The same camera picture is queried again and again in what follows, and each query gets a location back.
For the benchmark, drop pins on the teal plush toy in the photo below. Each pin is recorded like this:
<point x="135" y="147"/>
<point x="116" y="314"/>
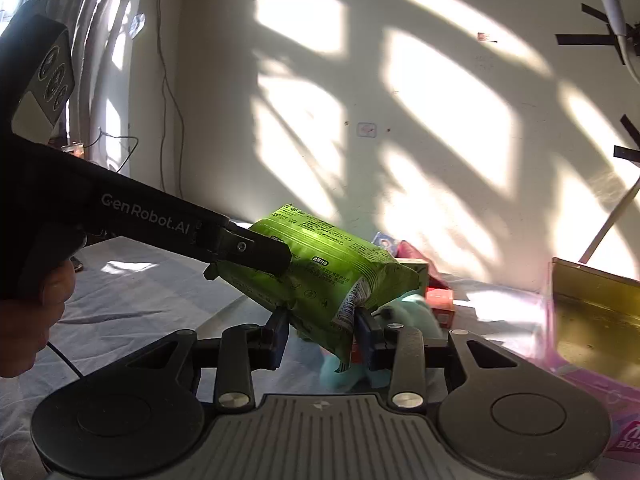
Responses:
<point x="417" y="312"/>

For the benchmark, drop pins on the red pouch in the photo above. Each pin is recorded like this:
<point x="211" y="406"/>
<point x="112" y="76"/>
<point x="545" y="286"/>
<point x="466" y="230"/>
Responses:
<point x="407" y="250"/>

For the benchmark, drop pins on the pink biscuit tin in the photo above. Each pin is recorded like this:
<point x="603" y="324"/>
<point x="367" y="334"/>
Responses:
<point x="590" y="310"/>

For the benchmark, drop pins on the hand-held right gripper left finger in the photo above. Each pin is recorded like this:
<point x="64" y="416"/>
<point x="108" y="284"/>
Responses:
<point x="280" y="332"/>

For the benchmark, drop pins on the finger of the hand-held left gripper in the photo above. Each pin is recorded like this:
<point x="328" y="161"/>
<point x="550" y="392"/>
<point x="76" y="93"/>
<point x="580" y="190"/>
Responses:
<point x="260" y="252"/>

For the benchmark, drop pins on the small red box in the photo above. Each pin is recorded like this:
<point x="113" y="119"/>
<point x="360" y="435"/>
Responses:
<point x="440" y="300"/>

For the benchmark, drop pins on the white wall sticker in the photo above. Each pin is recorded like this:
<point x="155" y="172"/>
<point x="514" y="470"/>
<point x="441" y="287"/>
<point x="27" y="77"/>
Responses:
<point x="367" y="129"/>

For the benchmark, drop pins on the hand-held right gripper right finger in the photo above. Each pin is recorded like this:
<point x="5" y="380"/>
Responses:
<point x="362" y="340"/>

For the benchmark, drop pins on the person's left hand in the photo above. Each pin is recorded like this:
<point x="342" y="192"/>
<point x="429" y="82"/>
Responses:
<point x="25" y="335"/>

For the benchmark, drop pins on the green snack packet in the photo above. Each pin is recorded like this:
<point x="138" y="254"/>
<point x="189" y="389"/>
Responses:
<point x="320" y="270"/>

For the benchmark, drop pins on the small red wall sticker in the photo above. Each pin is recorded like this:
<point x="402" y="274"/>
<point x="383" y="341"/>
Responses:
<point x="482" y="36"/>

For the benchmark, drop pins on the small printed packet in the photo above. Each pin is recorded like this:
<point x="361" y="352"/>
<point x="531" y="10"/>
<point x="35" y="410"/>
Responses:
<point x="385" y="242"/>

